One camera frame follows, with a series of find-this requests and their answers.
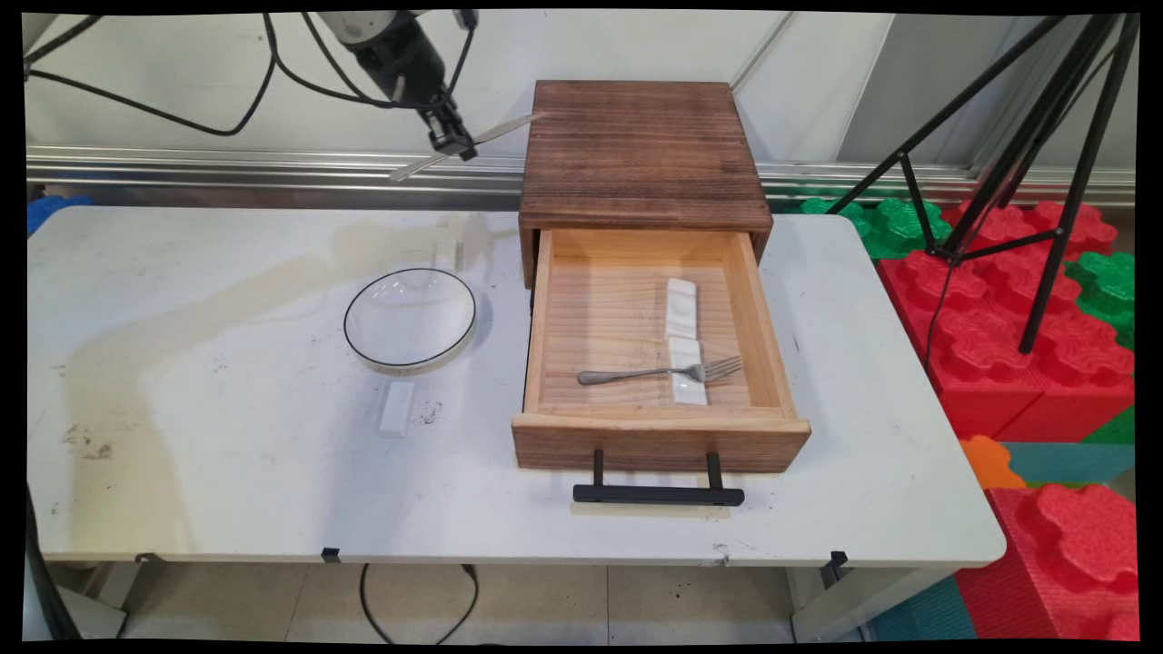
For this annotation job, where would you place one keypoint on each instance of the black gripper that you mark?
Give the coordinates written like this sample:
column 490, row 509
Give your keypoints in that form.
column 404, row 64

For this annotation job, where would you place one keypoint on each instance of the black tripod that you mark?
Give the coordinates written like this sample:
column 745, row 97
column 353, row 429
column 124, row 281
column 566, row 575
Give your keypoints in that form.
column 1078, row 182

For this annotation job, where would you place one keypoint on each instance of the silver table knife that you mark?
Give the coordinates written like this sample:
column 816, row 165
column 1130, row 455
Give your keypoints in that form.
column 509, row 128

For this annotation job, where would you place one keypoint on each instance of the light wooden drawer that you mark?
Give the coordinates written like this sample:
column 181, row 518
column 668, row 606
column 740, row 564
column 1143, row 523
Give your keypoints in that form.
column 654, row 440

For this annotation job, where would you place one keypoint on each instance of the green foam block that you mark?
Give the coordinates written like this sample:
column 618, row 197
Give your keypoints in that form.
column 1108, row 291
column 895, row 227

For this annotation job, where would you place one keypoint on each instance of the orange foam piece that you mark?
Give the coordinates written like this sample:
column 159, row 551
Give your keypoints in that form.
column 986, row 463

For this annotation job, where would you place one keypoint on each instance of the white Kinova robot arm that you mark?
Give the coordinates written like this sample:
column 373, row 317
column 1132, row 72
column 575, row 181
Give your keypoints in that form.
column 359, row 25

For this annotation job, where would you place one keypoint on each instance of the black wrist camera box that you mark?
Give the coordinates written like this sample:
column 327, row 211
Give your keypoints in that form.
column 467, row 18

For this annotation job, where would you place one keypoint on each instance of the white table leg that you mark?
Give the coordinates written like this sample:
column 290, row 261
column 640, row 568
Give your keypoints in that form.
column 845, row 609

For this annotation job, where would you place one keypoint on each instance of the blue foam piece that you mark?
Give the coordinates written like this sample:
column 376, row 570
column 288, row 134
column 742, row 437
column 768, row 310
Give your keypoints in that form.
column 54, row 211

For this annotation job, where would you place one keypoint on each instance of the dark wooden drawer cabinet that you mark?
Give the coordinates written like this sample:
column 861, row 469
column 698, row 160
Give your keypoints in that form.
column 645, row 154

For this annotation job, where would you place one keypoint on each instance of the white ceramic cutlery rest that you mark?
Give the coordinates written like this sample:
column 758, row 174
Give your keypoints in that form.
column 397, row 411
column 690, row 392
column 446, row 254
column 681, row 309

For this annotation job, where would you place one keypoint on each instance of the silver fork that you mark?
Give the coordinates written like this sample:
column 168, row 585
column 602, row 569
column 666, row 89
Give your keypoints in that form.
column 627, row 373

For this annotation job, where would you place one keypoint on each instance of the metal wall rail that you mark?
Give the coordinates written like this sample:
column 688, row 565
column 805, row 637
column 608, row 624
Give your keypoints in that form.
column 227, row 173

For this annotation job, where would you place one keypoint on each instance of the white plate with black rim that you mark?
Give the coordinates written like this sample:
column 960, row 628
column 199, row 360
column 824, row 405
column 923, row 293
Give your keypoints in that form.
column 409, row 318

